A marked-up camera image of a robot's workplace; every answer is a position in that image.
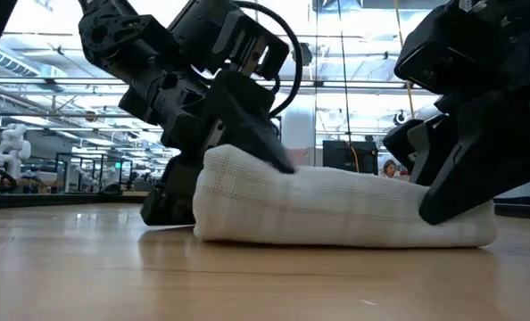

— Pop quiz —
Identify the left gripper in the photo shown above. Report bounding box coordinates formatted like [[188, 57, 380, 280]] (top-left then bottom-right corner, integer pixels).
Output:
[[120, 70, 297, 226]]

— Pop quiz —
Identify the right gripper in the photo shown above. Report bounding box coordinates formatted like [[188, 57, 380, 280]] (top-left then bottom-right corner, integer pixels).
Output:
[[418, 0, 530, 226]]

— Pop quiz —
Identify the white plaid towel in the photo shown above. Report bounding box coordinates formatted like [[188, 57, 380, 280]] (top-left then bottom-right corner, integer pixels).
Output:
[[192, 143, 500, 250]]

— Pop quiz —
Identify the person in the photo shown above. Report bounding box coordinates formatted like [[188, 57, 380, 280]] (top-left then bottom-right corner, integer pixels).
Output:
[[380, 159, 399, 179]]

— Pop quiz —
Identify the black monitor on stand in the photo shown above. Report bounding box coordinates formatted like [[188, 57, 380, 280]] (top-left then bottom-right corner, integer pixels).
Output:
[[321, 140, 379, 176]]

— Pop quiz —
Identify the pink curtain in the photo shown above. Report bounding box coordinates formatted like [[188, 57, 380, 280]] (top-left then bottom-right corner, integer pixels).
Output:
[[286, 148, 313, 169]]

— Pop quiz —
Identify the white square column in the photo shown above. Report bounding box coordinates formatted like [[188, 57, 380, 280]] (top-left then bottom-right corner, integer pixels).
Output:
[[282, 95, 317, 167]]

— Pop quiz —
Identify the long ceiling light bar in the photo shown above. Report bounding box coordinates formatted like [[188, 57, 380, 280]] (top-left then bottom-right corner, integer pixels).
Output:
[[0, 78, 426, 89]]

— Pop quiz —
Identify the black hanging cable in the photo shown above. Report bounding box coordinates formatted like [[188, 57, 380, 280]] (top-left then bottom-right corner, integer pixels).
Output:
[[335, 0, 354, 148]]

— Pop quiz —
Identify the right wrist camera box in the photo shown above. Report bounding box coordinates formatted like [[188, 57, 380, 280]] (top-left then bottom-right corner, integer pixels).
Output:
[[393, 8, 476, 97]]

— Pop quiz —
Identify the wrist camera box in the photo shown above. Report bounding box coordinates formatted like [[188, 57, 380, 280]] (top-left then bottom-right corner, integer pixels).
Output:
[[393, 8, 476, 97], [169, 0, 292, 82]]

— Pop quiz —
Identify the yellow hanging cable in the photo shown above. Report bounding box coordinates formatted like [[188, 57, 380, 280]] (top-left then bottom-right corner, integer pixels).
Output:
[[393, 0, 417, 120]]

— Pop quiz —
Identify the black framed glass enclosure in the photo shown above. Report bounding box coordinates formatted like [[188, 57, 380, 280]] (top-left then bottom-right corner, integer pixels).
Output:
[[54, 152, 135, 193]]

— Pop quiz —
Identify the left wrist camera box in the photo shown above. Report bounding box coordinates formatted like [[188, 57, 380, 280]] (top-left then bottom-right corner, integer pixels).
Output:
[[169, 0, 292, 82]]

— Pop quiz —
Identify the black ceiling cable reel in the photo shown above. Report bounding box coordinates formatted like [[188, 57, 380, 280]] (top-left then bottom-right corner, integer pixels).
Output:
[[291, 42, 314, 68]]

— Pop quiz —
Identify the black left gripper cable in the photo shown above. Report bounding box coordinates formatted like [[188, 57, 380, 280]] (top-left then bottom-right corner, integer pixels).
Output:
[[231, 0, 304, 119]]

